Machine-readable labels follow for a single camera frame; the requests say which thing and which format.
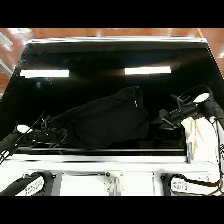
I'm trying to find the silver frame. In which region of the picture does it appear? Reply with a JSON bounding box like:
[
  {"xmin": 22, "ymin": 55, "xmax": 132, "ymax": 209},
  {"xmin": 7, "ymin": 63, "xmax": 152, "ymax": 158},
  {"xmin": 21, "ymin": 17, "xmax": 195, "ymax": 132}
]
[{"xmin": 0, "ymin": 147, "xmax": 224, "ymax": 197}]

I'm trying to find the black cable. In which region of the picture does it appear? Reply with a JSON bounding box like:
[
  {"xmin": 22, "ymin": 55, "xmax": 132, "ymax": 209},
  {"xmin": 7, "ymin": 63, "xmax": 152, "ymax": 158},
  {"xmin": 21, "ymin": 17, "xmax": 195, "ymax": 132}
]
[{"xmin": 169, "ymin": 173, "xmax": 224, "ymax": 196}]

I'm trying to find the cream garment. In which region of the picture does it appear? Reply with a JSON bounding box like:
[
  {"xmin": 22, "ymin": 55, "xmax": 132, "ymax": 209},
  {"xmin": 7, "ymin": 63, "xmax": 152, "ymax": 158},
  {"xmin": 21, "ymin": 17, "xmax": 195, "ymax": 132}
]
[{"xmin": 179, "ymin": 115, "xmax": 222, "ymax": 165}]

